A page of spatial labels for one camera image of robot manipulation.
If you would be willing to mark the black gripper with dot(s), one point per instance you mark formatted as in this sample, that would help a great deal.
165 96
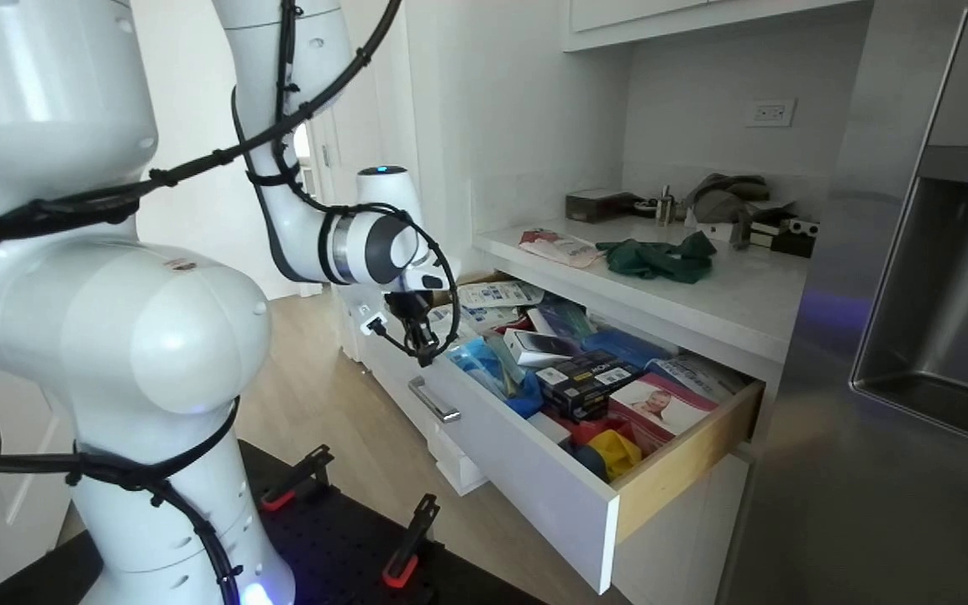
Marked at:
415 315

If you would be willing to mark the white cabinet drawer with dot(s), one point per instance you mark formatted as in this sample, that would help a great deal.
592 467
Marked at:
527 474

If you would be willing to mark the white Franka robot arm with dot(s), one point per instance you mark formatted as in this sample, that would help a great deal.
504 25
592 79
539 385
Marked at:
116 337

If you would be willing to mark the light blue plastic pack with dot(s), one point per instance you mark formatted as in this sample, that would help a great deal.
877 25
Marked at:
487 371

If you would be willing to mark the flat white printed package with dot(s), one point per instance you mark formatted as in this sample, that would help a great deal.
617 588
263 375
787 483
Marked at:
502 292

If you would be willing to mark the small white blue box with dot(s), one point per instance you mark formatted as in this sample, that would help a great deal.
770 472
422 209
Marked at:
532 348

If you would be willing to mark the black printed box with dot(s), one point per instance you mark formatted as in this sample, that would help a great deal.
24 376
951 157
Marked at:
579 388

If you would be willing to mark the red white booklet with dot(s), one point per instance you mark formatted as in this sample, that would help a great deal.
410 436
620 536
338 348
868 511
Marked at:
554 245

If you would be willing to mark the black clamp red tips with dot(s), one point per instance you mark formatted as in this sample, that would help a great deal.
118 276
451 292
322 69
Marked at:
410 542
297 477

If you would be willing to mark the flat blue book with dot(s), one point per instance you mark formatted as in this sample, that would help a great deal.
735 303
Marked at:
621 348

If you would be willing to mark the small dark box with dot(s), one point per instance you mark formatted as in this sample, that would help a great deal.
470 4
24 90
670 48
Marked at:
600 207

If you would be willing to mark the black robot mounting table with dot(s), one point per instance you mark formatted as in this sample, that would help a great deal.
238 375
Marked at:
338 555

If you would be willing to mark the red white box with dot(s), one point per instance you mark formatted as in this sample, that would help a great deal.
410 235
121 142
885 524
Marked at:
660 404

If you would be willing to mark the dark green cloth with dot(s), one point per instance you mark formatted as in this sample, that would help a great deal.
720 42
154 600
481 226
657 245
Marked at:
657 255

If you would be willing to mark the small dark bottle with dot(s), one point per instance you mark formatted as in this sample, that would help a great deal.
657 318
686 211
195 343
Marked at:
667 207

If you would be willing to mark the grey flat packet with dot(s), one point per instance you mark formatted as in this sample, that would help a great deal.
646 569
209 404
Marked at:
703 375

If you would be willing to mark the white base cabinet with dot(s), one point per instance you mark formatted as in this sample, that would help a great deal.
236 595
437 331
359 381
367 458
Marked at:
730 307

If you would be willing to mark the black white device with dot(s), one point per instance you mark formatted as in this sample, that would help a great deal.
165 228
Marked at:
787 233

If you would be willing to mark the white upper cabinet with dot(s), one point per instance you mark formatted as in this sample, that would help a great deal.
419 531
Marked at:
672 19

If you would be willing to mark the stainless steel refrigerator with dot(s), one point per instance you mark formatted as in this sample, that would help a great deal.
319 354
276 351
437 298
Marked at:
841 506

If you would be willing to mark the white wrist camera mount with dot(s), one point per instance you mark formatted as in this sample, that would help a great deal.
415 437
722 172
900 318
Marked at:
374 327

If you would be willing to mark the white wall outlet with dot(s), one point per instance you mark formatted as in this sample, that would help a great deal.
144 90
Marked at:
775 113

